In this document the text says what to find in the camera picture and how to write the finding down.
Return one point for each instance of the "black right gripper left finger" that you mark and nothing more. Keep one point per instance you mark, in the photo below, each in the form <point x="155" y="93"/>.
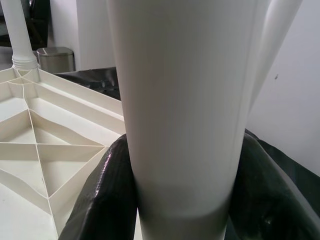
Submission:
<point x="107" y="200"/>

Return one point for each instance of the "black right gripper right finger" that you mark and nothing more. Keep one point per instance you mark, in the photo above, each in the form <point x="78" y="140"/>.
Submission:
<point x="265" y="200"/>

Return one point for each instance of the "white plastic table top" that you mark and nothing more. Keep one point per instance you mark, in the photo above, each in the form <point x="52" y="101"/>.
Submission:
<point x="50" y="125"/>

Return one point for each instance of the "white plastic table leg tube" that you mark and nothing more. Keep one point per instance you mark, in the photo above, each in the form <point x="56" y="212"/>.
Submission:
<point x="187" y="100"/>
<point x="277" y="37"/>
<point x="20" y="37"/>

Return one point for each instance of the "black table cloth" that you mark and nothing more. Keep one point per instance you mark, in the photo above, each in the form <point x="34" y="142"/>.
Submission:
<point x="295" y="175"/>

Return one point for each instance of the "steel pedal trash bin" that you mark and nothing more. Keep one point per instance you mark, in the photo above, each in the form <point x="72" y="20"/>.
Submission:
<point x="56" y="60"/>

